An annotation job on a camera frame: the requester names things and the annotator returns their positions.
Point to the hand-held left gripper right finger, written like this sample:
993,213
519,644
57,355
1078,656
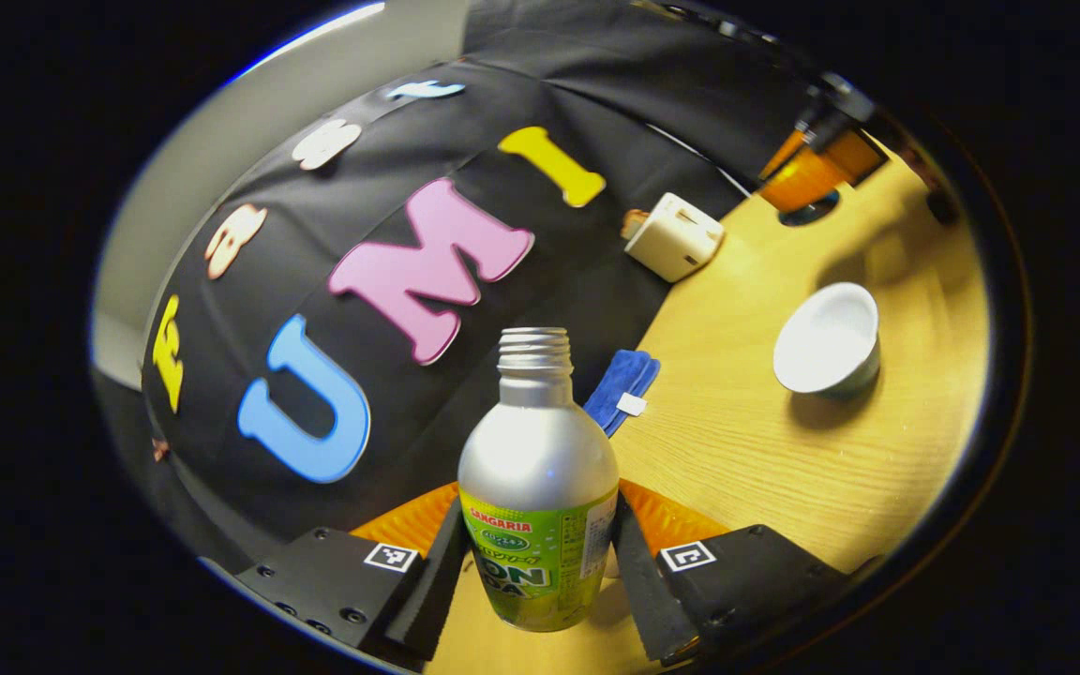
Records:
643,591

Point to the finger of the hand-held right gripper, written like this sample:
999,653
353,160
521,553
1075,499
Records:
782,155
821,178

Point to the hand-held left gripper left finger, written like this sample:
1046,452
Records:
437,591

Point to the teal teacup lid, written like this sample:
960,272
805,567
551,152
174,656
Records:
810,214

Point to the silver green water bottle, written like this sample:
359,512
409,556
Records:
535,469

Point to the white teacup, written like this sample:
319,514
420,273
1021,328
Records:
826,337

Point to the white toaster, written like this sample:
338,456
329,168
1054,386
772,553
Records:
676,239

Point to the bread slice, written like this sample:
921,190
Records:
634,223

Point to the folded blue towel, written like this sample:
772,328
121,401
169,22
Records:
620,384

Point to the black backdrop cloth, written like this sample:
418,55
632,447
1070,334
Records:
502,300

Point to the copper clip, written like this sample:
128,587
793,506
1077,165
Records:
160,450

